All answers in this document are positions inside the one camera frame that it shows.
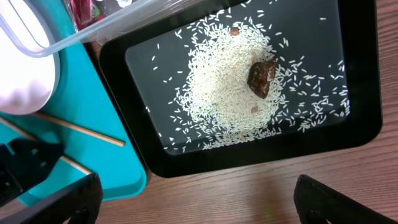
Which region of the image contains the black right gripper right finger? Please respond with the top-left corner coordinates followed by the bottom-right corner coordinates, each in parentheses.
top-left (294, 175), bottom-right (397, 224)

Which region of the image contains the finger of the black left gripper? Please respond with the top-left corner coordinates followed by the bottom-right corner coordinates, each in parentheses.
top-left (1, 138), bottom-right (64, 206)

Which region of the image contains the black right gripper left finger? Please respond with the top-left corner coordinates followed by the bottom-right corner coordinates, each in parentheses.
top-left (1, 174), bottom-right (103, 224)

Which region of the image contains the clear plastic waste bin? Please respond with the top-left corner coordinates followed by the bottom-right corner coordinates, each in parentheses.
top-left (1, 0), bottom-right (195, 58)

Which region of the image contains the left wooden chopstick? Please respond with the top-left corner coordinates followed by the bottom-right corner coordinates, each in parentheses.
top-left (1, 117), bottom-right (92, 175)

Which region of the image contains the wooden chopstick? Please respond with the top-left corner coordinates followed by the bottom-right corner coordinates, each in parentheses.
top-left (32, 112), bottom-right (126, 147)
top-left (1, 117), bottom-right (92, 175)

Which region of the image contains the right wooden chopstick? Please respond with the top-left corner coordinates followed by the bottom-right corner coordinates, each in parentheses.
top-left (32, 112), bottom-right (126, 147)

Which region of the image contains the teal plastic serving tray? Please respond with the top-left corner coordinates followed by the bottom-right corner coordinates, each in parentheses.
top-left (0, 0), bottom-right (148, 207)

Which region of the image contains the large white round plate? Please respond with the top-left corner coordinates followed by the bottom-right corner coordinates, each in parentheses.
top-left (1, 1), bottom-right (61, 115)

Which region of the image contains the pile of white rice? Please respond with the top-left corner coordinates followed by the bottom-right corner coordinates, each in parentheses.
top-left (146, 0), bottom-right (351, 154)

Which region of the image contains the brown food scrap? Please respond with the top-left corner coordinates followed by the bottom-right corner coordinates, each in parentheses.
top-left (247, 60), bottom-right (277, 99)

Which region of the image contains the red snack wrapper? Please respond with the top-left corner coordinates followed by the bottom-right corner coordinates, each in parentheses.
top-left (70, 0), bottom-right (104, 31)

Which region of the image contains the black rectangular tray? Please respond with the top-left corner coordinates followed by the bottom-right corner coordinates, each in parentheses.
top-left (98, 0), bottom-right (382, 178)

